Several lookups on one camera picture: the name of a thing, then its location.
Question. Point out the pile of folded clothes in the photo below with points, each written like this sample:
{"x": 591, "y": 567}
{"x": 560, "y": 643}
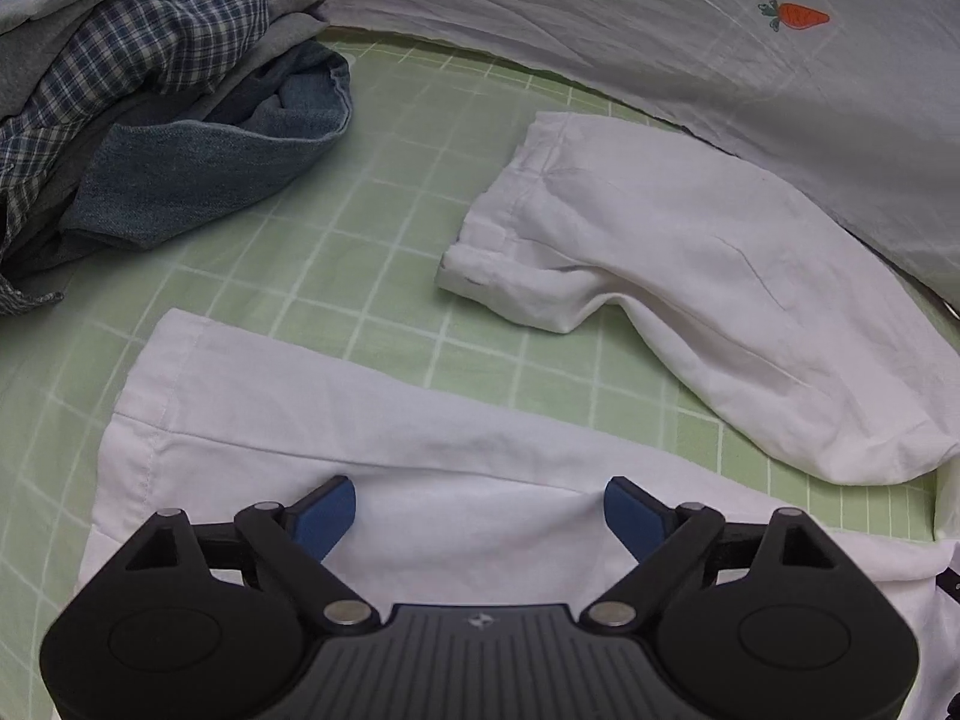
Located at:
{"x": 150, "y": 30}

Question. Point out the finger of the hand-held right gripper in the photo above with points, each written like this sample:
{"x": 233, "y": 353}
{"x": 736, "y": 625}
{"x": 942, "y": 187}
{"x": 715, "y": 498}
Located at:
{"x": 951, "y": 586}

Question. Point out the green grid bed sheet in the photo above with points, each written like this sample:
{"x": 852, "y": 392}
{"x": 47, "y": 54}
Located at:
{"x": 337, "y": 255}

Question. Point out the grey carrot print sheet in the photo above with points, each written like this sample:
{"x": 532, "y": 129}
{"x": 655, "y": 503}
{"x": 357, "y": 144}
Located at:
{"x": 675, "y": 75}

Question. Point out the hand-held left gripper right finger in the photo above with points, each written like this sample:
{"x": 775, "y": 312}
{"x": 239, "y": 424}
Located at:
{"x": 634, "y": 517}

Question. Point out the white shirt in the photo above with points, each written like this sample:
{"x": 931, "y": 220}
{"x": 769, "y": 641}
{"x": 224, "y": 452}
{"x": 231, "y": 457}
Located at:
{"x": 712, "y": 277}

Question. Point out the blue denim jeans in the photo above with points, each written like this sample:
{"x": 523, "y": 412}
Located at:
{"x": 187, "y": 165}

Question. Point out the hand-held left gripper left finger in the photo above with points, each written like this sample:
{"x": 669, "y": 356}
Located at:
{"x": 326, "y": 517}

